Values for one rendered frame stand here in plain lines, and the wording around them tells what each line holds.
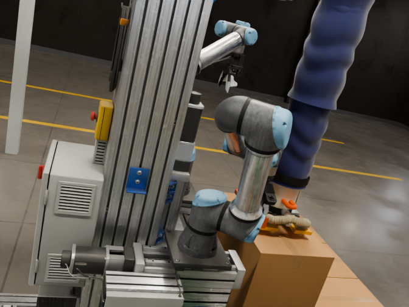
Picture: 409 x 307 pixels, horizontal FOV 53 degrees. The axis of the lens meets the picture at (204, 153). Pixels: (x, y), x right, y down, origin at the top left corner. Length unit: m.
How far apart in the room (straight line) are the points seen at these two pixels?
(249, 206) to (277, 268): 0.65
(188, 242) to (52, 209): 0.50
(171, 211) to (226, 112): 0.63
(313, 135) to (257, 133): 0.80
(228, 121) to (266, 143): 0.13
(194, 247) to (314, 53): 0.99
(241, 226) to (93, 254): 0.53
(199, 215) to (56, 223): 0.51
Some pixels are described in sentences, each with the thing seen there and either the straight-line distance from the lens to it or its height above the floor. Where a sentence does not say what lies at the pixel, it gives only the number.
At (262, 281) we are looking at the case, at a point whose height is 0.79.
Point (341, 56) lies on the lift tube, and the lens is 1.91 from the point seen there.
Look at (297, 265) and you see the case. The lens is 2.02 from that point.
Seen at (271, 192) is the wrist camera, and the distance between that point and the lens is 1.69.
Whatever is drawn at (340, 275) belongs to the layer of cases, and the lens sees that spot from 2.84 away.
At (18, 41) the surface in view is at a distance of 4.47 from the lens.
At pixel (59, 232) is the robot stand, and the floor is 1.00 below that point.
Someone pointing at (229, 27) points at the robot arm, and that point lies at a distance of 2.01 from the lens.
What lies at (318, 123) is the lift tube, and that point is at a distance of 1.97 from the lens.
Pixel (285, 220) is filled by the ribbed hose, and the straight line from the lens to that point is 1.99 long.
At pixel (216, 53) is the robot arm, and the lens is 1.84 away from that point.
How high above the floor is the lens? 1.86
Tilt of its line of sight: 18 degrees down
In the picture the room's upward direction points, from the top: 15 degrees clockwise
